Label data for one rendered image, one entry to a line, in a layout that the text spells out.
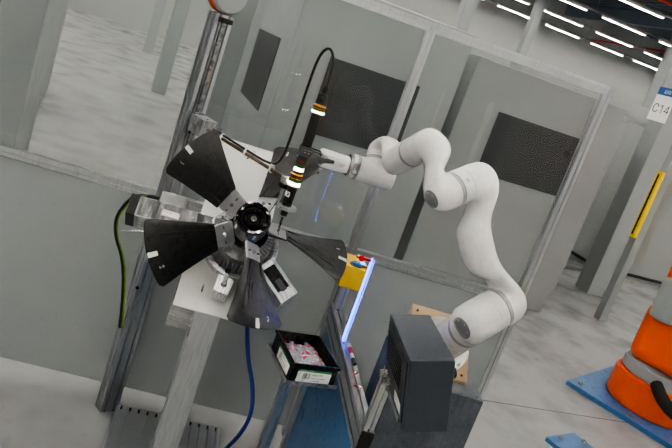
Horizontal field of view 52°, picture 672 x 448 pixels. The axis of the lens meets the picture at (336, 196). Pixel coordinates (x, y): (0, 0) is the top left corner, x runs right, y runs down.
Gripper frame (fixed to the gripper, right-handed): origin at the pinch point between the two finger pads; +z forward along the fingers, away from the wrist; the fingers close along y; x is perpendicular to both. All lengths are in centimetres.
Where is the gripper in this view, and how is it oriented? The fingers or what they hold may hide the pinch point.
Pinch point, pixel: (305, 150)
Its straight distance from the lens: 229.9
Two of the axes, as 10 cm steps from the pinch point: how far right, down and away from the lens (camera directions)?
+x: 3.3, -9.2, -2.1
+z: -9.4, -3.0, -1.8
